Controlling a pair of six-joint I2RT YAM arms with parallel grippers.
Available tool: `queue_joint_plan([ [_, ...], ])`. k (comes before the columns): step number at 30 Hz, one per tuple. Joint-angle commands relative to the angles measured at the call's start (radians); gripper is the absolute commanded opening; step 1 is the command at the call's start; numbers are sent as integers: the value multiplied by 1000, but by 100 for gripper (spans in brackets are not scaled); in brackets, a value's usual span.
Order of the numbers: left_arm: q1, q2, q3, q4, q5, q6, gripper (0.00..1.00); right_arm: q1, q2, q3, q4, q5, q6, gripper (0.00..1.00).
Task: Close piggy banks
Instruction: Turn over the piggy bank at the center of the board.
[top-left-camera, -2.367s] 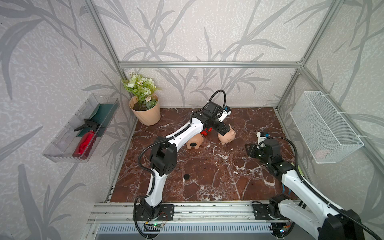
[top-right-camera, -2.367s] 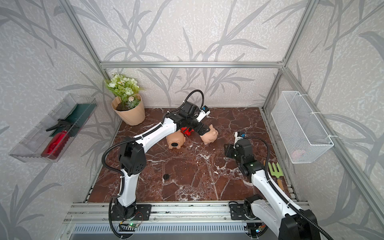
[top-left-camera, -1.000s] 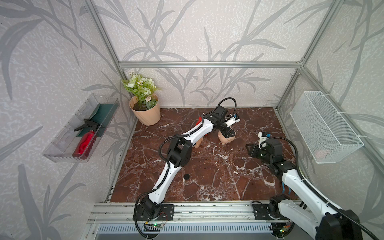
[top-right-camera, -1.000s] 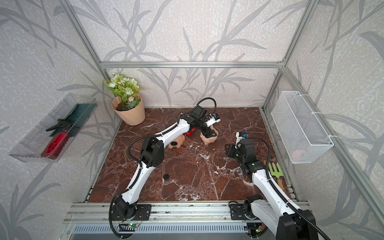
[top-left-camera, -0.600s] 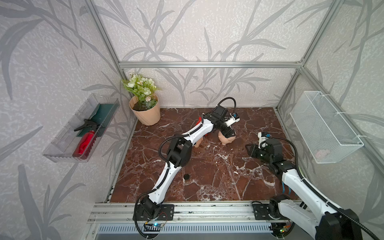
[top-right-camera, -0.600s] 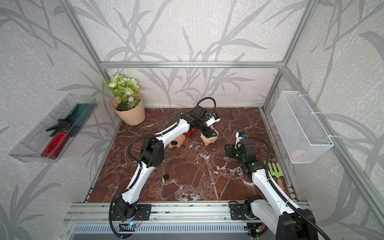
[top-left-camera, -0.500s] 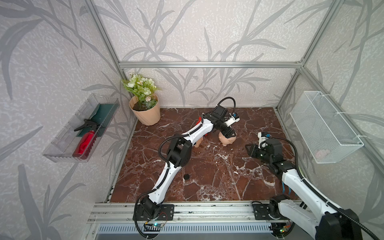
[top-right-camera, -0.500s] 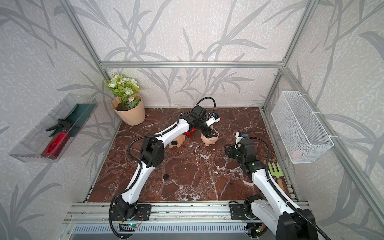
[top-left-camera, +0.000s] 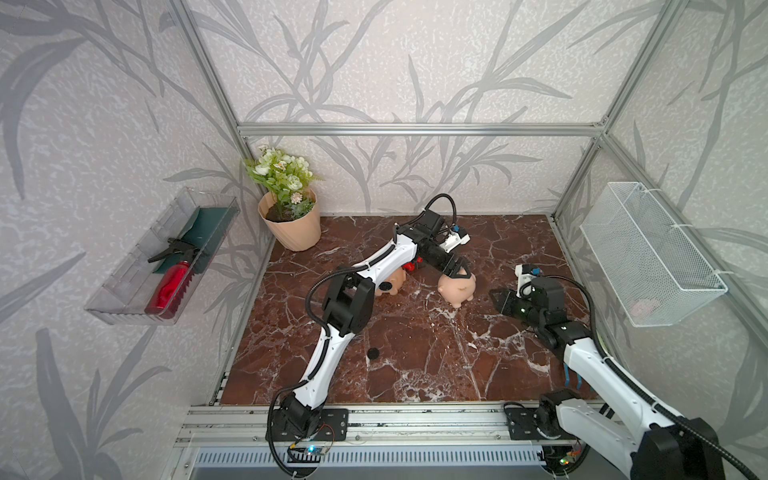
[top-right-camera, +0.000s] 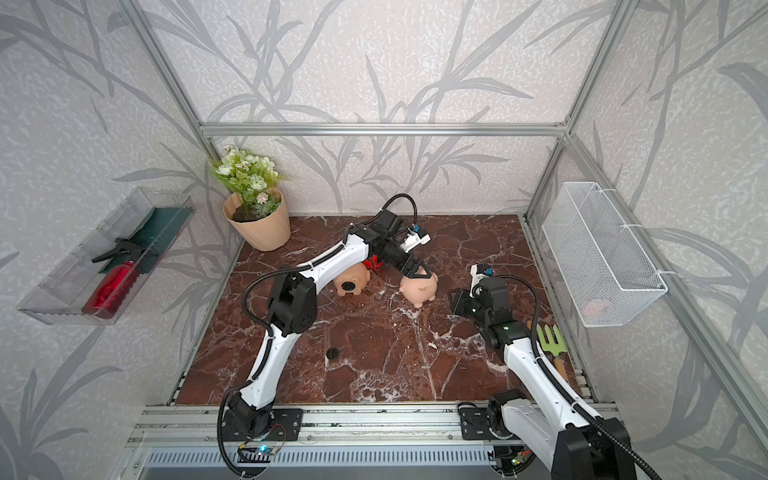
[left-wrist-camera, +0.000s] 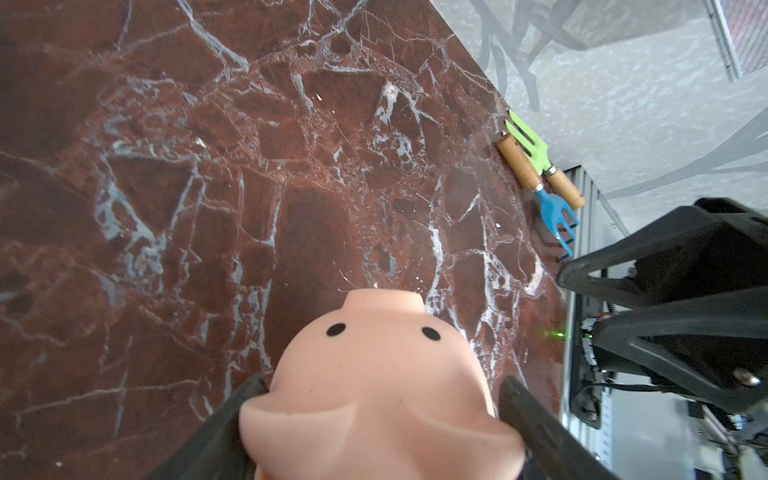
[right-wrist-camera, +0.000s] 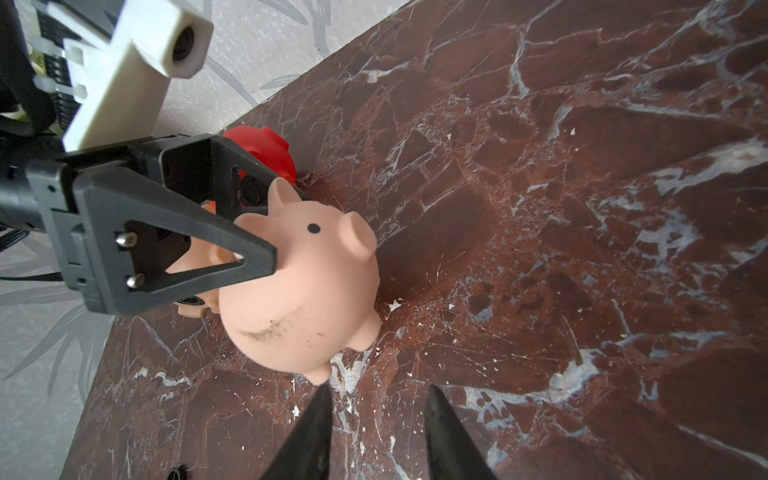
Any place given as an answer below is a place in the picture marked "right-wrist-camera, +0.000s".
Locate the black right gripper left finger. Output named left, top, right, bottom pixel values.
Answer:
left=261, top=383, right=333, bottom=480

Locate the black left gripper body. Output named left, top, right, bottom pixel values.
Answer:
left=1, top=135, right=216, bottom=296

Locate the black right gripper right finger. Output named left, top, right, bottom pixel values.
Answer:
left=424, top=385, right=497, bottom=480

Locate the black round plug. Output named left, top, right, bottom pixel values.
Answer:
left=166, top=465, right=187, bottom=480

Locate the pale pink piggy bank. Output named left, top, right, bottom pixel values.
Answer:
left=218, top=178, right=382, bottom=385

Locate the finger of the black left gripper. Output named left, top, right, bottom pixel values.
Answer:
left=209, top=136, right=310, bottom=210
left=71, top=166, right=277, bottom=315

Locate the red piggy bank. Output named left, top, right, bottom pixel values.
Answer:
left=223, top=126, right=297, bottom=185

